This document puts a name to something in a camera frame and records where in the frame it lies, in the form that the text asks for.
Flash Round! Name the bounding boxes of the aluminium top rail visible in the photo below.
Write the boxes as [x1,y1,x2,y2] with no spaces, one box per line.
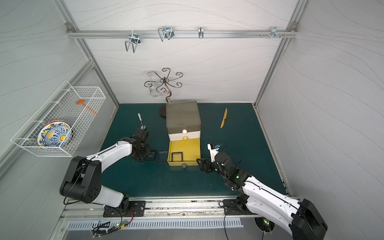
[67,23,299,40]

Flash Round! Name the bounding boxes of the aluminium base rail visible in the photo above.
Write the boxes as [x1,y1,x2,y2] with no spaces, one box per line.
[59,195,301,220]

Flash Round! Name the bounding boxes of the white drawer with yellow knob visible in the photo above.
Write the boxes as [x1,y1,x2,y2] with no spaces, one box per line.
[168,130,201,141]

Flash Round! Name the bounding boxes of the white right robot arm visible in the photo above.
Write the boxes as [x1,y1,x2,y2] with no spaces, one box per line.
[197,152,328,240]

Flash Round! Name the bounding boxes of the yellow wooden knife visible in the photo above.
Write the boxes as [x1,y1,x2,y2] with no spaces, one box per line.
[220,108,228,129]

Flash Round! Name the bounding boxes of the clear glass cup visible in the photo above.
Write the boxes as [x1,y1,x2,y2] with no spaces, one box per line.
[146,72,160,98]

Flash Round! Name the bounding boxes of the metal spoon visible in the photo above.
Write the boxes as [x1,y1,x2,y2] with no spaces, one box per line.
[138,113,147,130]

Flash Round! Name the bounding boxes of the metal hook right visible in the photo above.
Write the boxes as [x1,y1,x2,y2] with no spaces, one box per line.
[260,27,287,39]

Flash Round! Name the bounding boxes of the white wire basket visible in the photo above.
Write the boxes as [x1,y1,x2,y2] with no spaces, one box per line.
[11,81,106,157]

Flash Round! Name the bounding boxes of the blue yellow patterned plate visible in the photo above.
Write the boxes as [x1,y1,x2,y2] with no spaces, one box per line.
[37,121,73,147]

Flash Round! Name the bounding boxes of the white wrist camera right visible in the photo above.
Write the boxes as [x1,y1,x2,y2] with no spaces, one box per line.
[207,143,221,163]

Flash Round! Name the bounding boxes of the metal hook left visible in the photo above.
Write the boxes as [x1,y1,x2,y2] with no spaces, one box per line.
[125,32,141,53]

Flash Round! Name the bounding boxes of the metal hook small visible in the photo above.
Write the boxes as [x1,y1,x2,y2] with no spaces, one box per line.
[198,27,204,39]

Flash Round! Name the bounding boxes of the dark metal scroll stand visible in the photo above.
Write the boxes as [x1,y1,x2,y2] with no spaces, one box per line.
[144,68,184,104]

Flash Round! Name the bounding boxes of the olive green drawer cabinet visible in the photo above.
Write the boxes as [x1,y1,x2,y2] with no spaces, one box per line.
[166,101,201,134]

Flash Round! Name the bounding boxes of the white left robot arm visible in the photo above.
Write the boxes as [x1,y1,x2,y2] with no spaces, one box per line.
[60,129,152,212]

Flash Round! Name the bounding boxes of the yellow drawer with grey knob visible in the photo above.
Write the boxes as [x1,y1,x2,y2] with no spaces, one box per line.
[167,138,201,168]

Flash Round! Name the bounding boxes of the metal hook centre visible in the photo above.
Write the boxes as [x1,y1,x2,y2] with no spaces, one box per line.
[158,27,175,42]

